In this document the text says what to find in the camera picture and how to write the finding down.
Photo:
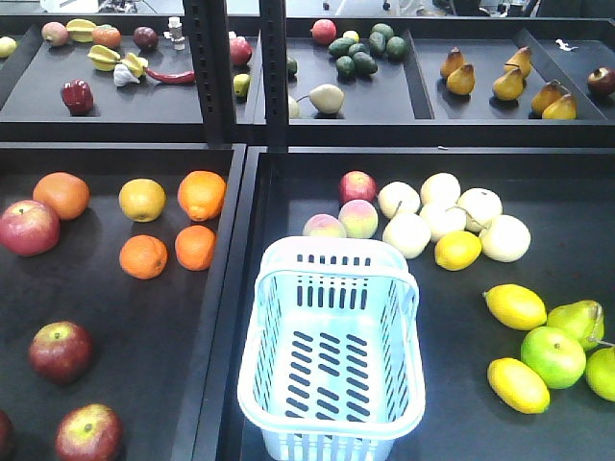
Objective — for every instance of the red apple front left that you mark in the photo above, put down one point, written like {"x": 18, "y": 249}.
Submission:
{"x": 7, "y": 435}

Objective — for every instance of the yellow lemon front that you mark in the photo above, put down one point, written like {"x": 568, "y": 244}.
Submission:
{"x": 520, "y": 387}

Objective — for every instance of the yellow starfruit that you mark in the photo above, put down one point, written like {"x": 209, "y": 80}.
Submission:
{"x": 103, "y": 58}
{"x": 135, "y": 64}

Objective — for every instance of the red apple front middle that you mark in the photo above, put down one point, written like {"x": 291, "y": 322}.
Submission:
{"x": 61, "y": 352}

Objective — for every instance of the black rear vegetable tray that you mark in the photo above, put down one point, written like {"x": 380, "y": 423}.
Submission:
{"x": 32, "y": 110}

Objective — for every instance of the white pear fruit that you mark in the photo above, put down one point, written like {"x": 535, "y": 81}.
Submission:
{"x": 506, "y": 239}
{"x": 408, "y": 233}

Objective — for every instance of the peach left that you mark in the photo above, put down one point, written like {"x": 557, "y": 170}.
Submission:
{"x": 323, "y": 224}

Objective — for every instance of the green apple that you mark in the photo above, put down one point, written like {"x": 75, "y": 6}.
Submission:
{"x": 555, "y": 355}

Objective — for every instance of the red chili pepper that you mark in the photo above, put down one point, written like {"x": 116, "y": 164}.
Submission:
{"x": 184, "y": 78}

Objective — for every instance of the small orange far right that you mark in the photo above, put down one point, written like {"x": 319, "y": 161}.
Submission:
{"x": 194, "y": 247}

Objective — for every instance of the small orange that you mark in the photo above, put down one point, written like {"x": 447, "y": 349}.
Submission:
{"x": 143, "y": 256}
{"x": 194, "y": 247}

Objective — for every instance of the red apple centre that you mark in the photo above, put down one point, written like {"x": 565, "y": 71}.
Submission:
{"x": 29, "y": 228}

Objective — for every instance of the yellow lemon centre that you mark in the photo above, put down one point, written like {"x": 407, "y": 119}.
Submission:
{"x": 457, "y": 250}

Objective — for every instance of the red apple beside peaches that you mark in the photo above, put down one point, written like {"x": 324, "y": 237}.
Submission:
{"x": 357, "y": 185}

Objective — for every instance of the white pear fruit front left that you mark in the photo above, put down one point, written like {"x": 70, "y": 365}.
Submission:
{"x": 408, "y": 233}

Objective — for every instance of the light blue plastic basket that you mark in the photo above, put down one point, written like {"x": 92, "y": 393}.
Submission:
{"x": 331, "y": 368}

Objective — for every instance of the black wooden apple display table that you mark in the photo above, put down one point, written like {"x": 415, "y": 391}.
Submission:
{"x": 152, "y": 337}

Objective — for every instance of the yellow lemon right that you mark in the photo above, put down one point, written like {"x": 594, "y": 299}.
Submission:
{"x": 516, "y": 306}

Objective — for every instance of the yellow starfruit right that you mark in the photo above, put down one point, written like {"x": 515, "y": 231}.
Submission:
{"x": 135, "y": 64}

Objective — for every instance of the black rear avocado tray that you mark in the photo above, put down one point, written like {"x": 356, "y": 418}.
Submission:
{"x": 517, "y": 82}

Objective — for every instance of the peach right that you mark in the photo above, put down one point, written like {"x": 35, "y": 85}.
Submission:
{"x": 359, "y": 219}

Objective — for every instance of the green pear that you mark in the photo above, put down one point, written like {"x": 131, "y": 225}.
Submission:
{"x": 584, "y": 320}

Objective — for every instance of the yellow round fruit right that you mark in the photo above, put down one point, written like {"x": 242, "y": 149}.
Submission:
{"x": 142, "y": 200}

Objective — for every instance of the black basket display tray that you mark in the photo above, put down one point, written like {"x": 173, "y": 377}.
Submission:
{"x": 566, "y": 198}

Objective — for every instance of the black vertical rack post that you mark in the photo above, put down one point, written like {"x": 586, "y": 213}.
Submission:
{"x": 207, "y": 27}

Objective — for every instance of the white pear fruit front right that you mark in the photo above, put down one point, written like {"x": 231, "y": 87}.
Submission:
{"x": 506, "y": 239}

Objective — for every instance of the pale mango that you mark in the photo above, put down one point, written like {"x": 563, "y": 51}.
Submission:
{"x": 327, "y": 98}

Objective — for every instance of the peach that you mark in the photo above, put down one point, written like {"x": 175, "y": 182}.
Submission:
{"x": 323, "y": 224}
{"x": 359, "y": 219}

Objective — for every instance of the red bell pepper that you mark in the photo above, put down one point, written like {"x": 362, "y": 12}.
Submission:
{"x": 77, "y": 97}

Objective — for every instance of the yellow lemon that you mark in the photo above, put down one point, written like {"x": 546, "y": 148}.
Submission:
{"x": 520, "y": 387}
{"x": 457, "y": 250}
{"x": 516, "y": 306}

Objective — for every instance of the white garlic bulb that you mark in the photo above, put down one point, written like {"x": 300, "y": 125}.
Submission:
{"x": 123, "y": 76}

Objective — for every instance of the large orange far right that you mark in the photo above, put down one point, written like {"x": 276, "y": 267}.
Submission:
{"x": 201, "y": 195}

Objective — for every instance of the red apple front right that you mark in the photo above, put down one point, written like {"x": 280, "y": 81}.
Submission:
{"x": 90, "y": 432}

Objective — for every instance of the small orange right front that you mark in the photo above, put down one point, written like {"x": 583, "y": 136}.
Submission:
{"x": 143, "y": 256}

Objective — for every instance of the orange behind centre apple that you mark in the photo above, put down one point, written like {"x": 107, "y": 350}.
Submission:
{"x": 67, "y": 194}

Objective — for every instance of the yellow starfruit left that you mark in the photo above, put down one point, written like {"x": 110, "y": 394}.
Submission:
{"x": 103, "y": 58}

